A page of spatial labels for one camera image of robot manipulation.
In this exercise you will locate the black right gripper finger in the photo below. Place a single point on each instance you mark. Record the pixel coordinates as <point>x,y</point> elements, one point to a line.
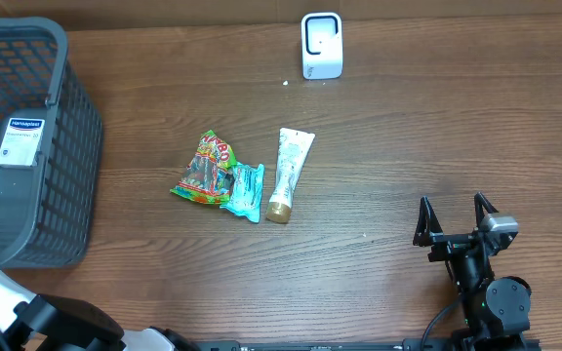
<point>428,227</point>
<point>484,211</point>

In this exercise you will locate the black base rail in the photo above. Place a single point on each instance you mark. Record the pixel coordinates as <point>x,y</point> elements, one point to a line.
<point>359,346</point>

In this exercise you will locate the white Hansaplast plaster box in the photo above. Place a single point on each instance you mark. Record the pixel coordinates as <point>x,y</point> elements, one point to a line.
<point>20,142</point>

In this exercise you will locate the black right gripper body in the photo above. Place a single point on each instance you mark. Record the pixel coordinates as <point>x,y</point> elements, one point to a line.
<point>448,245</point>

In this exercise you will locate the teal tissue packet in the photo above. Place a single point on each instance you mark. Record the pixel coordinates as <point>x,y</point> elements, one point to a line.
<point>246,192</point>

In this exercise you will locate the white barcode scanner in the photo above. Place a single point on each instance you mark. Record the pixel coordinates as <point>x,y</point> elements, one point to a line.
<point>321,46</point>

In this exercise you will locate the grey plastic shopping basket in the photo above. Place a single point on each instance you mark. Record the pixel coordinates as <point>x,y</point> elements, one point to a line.
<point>46,210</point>

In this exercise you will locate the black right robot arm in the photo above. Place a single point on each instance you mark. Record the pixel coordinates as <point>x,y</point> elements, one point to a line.
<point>496,310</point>

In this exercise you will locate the white tube with gold cap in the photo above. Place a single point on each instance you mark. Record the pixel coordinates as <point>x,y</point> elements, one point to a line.
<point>293,149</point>

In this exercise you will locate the colourful Haribo candy bag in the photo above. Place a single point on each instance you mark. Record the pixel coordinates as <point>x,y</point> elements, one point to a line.
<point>208,178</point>

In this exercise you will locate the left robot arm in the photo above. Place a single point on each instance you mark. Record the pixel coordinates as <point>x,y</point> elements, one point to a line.
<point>71,324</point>

